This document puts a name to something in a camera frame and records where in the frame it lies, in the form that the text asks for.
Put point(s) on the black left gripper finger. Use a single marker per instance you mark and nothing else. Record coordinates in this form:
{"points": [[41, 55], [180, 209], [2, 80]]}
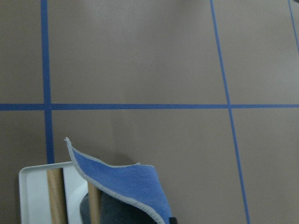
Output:
{"points": [[173, 220]]}

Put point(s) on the white towel rack with wooden bars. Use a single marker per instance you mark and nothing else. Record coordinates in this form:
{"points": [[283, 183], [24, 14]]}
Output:
{"points": [[52, 194]]}

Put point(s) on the blue microfiber towel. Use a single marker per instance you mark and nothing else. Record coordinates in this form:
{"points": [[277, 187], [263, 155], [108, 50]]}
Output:
{"points": [[137, 185]]}

